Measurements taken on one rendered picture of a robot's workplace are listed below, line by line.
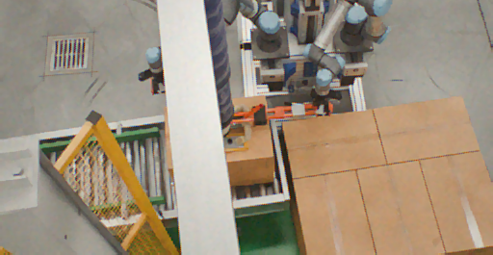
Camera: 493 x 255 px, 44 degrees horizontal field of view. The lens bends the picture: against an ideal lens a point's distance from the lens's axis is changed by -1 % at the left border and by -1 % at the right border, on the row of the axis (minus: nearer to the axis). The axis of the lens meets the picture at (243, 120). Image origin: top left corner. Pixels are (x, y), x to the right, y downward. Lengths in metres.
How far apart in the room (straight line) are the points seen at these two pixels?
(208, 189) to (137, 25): 4.09
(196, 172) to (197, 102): 0.15
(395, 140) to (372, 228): 0.61
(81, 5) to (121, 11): 0.36
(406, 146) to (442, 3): 1.71
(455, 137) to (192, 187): 3.10
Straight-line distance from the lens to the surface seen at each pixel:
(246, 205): 3.70
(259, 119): 3.35
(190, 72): 1.24
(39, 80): 5.10
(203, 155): 1.15
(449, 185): 3.95
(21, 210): 1.26
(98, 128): 2.36
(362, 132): 3.98
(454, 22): 5.24
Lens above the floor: 4.10
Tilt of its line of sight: 63 degrees down
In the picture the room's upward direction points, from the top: 6 degrees counter-clockwise
